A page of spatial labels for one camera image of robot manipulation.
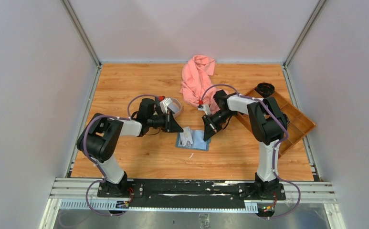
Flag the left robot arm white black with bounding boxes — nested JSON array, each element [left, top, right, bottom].
[[76, 96, 183, 197]]

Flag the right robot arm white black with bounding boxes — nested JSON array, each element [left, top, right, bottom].
[[202, 90, 288, 200]]

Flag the wooden compartment tray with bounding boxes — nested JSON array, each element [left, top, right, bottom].
[[235, 89, 316, 158]]

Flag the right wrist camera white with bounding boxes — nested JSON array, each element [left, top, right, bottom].
[[198, 104, 211, 115]]

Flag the pink oval tray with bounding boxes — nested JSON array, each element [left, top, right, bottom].
[[167, 98, 182, 118]]

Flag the aluminium rail frame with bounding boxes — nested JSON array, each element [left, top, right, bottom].
[[39, 178, 345, 229]]

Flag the blue leather card holder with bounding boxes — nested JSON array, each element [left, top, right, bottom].
[[175, 129, 211, 151]]

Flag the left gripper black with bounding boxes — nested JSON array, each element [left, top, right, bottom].
[[148, 111, 183, 133]]

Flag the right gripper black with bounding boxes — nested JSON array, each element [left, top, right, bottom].
[[202, 110, 236, 141]]

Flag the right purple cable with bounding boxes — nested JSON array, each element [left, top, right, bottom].
[[198, 83, 302, 220]]

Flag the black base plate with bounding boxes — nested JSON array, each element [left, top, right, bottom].
[[97, 179, 286, 209]]

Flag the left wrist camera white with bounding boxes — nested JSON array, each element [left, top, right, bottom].
[[159, 98, 173, 114]]

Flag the black tape roll upper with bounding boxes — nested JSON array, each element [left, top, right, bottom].
[[255, 82, 275, 98]]

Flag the pink cloth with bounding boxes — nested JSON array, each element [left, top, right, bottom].
[[179, 55, 219, 114]]

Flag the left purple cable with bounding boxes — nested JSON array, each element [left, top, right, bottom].
[[82, 94, 166, 218]]

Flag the purple cable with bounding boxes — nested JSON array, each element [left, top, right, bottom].
[[198, 83, 302, 220], [82, 94, 166, 218]]

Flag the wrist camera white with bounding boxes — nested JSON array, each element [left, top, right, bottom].
[[198, 104, 211, 115], [159, 98, 173, 114]]

